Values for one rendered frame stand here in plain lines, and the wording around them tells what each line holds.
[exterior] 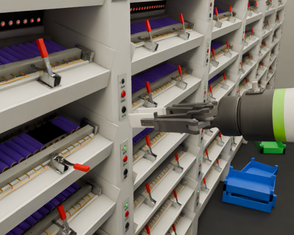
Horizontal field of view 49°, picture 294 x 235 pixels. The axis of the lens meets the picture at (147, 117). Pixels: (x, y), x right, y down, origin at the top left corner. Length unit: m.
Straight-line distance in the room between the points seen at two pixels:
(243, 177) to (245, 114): 1.81
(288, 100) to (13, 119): 0.46
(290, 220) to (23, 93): 1.88
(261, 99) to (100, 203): 0.55
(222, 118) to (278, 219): 1.66
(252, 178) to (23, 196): 1.87
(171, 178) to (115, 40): 0.76
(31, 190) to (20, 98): 0.19
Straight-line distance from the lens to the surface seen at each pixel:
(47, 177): 0.72
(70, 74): 0.73
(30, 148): 0.76
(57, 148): 0.76
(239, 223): 2.11
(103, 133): 0.87
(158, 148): 1.22
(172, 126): 0.61
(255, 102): 0.58
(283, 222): 2.20
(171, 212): 1.52
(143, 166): 1.11
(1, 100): 0.60
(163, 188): 1.34
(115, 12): 0.80
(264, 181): 2.36
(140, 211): 1.22
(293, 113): 0.56
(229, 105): 0.60
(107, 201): 0.95
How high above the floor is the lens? 1.31
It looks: 22 degrees down
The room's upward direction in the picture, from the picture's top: straight up
